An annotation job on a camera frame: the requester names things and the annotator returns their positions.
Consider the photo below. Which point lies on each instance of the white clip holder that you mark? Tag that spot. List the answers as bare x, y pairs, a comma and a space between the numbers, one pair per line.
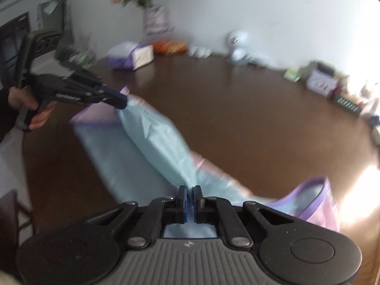
199, 52

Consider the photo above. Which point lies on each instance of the grey shelf unit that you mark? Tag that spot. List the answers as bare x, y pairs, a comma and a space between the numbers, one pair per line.
53, 14

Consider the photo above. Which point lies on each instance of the clear box of orange snacks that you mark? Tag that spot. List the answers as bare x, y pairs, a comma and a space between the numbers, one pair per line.
170, 47

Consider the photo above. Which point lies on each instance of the small green white box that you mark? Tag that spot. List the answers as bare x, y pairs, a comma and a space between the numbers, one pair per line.
291, 75

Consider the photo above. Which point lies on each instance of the pink and blue garment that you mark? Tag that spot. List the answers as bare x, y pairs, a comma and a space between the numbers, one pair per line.
154, 142

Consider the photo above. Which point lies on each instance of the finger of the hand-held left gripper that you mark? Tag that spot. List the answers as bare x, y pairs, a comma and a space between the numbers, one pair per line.
118, 101

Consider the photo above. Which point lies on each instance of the dark box with white label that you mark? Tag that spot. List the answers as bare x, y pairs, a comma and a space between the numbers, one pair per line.
347, 105

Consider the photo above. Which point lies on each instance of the crumpled white tissue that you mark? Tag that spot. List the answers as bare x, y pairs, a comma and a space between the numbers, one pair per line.
356, 84

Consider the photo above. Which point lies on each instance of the grey tin box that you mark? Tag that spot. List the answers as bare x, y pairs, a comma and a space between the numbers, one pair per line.
320, 84

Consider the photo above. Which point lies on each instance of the blue cloth item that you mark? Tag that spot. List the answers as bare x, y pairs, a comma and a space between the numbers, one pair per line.
375, 120

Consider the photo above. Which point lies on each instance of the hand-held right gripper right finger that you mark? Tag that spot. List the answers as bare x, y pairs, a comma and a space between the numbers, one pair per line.
197, 206

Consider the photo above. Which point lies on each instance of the white cloth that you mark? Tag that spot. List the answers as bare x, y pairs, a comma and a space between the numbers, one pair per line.
12, 163

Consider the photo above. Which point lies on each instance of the white robot figure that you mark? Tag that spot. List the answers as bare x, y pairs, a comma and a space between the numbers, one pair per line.
239, 43

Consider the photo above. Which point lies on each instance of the dark wooden chair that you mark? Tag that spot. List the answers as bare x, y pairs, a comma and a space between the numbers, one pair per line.
14, 228

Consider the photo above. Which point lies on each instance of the mottled white vase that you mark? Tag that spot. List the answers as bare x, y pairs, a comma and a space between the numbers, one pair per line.
154, 20

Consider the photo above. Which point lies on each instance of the black charger block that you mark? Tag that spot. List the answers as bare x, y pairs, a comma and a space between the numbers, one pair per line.
325, 68

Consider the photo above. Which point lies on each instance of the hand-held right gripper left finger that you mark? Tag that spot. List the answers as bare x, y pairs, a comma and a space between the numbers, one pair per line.
184, 206

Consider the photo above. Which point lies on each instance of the person's left hand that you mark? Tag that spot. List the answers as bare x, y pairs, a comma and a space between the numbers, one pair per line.
20, 98

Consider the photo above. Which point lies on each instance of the purple tissue pack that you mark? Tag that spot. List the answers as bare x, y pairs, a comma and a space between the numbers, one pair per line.
130, 56

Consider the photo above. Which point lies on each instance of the black cabinet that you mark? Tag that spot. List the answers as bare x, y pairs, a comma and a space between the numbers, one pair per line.
13, 47

